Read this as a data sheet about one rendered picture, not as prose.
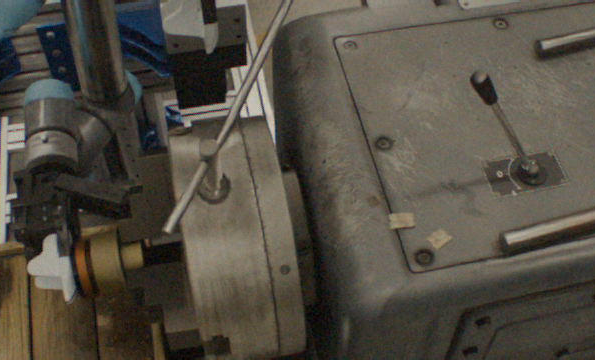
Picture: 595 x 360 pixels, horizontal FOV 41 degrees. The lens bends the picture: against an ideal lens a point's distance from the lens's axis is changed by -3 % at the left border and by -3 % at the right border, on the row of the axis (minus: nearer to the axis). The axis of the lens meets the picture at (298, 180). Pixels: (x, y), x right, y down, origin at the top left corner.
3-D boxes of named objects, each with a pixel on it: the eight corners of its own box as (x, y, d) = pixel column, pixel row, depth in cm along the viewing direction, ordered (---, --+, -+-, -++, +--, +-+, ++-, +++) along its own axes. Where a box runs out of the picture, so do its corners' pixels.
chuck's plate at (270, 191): (261, 186, 127) (257, 65, 100) (303, 378, 113) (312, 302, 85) (239, 190, 127) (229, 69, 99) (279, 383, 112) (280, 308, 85)
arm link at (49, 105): (80, 106, 125) (68, 69, 118) (84, 161, 119) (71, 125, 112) (31, 115, 124) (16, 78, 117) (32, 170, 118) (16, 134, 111)
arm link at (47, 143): (81, 158, 118) (69, 124, 111) (83, 183, 116) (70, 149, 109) (32, 167, 117) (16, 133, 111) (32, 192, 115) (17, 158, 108)
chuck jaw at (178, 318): (211, 252, 101) (226, 330, 93) (216, 275, 105) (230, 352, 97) (125, 267, 100) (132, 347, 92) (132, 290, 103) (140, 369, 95)
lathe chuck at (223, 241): (239, 189, 127) (229, 69, 99) (279, 383, 112) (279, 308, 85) (182, 199, 126) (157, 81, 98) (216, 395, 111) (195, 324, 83)
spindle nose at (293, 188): (287, 196, 121) (289, 119, 102) (317, 328, 111) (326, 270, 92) (267, 199, 120) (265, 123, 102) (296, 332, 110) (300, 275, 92)
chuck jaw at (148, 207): (205, 217, 106) (190, 130, 103) (207, 229, 102) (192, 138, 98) (123, 231, 105) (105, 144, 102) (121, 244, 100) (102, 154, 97)
